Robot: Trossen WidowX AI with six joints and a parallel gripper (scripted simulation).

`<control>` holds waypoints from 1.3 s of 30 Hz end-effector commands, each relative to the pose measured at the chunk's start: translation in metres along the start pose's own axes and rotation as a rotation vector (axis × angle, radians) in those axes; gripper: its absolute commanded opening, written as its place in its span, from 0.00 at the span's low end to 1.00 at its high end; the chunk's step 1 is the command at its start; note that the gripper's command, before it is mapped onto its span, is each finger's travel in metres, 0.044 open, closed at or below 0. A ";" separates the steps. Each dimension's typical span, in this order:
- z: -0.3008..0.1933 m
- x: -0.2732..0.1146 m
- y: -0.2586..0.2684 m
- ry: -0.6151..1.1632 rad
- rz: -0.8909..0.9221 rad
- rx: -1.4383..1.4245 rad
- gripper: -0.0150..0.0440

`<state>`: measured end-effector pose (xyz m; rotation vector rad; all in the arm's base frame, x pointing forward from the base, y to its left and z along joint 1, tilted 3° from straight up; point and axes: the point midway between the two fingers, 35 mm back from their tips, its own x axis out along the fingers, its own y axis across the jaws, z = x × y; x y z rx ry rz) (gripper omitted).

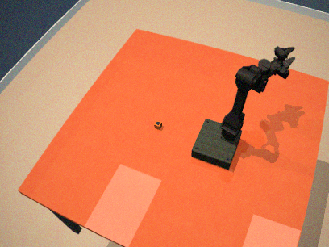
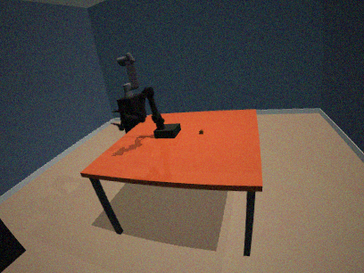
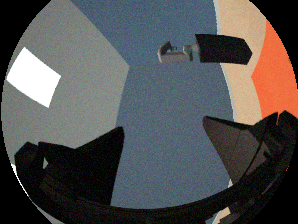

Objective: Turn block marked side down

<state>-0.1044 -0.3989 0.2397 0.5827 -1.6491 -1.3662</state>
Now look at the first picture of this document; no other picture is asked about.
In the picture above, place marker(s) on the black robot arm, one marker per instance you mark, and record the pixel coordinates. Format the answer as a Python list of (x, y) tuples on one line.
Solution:
[(247, 78)]

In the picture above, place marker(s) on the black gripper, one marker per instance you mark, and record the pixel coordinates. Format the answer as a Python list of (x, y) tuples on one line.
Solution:
[(282, 55)]

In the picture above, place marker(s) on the orange block with dark blue square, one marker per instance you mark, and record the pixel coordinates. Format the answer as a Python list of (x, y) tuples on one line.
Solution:
[(158, 125)]

